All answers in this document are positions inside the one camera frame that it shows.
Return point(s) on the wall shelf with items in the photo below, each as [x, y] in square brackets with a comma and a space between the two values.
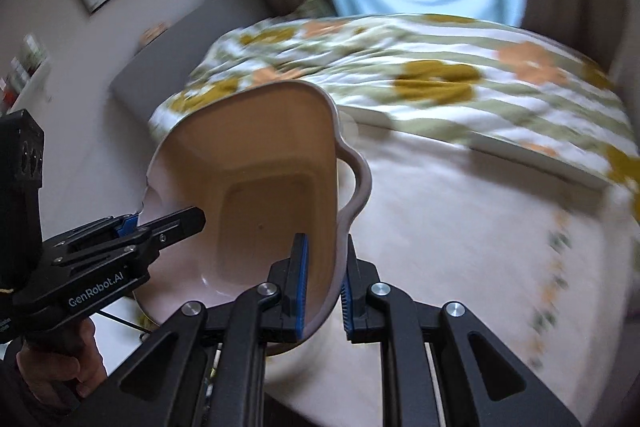
[22, 77]

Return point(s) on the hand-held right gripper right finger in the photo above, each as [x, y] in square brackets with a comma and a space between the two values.
[347, 307]

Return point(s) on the grey headboard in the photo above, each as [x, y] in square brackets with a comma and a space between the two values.
[200, 42]

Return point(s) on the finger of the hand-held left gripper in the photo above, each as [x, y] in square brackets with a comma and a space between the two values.
[180, 222]
[129, 226]

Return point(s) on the green patterned pillow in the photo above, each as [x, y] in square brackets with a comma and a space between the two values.
[315, 7]

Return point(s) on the white floral tablecloth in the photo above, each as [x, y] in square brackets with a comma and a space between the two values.
[450, 257]

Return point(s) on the floral striped blanket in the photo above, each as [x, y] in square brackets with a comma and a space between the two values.
[425, 72]

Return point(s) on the person's left hand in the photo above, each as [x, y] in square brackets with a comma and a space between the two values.
[65, 367]

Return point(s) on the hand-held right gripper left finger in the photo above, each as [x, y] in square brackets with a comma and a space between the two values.
[300, 287]

